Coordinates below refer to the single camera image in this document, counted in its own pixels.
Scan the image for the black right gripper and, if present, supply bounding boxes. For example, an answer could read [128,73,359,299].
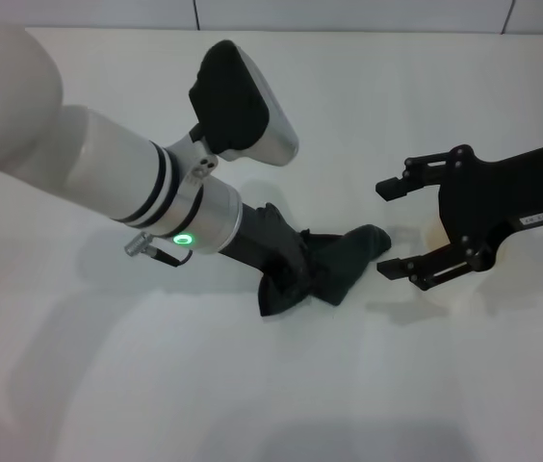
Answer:
[375,137,543,293]

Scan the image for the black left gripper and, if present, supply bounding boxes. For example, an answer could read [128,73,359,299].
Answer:
[217,204,302,276]

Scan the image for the white paper cup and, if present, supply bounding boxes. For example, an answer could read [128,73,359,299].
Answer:
[420,218,452,252]

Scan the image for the dark rag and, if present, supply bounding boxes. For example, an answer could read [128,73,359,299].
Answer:
[253,201,394,319]

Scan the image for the left gripper plug cable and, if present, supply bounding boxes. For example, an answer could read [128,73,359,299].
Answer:
[123,231,194,269]

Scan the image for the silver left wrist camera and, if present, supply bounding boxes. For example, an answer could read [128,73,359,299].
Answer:
[187,39,300,167]

